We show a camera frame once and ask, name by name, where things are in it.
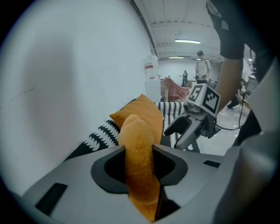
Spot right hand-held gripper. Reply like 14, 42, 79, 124
164, 82, 221, 151

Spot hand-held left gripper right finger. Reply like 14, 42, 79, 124
153, 143, 240, 223

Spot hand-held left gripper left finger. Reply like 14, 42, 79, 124
21, 145, 145, 224

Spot black white patterned sofa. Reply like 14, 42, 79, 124
63, 98, 201, 164

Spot orange flower cushion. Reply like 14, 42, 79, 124
118, 114, 162, 223

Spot person's right forearm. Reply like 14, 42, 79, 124
215, 58, 245, 114

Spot pink cloth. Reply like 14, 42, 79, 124
161, 77, 190, 102

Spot white cabinet with red label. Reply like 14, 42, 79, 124
143, 56, 159, 102

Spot person's black clothing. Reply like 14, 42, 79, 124
206, 0, 280, 146

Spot black cable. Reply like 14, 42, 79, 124
215, 49, 252, 131

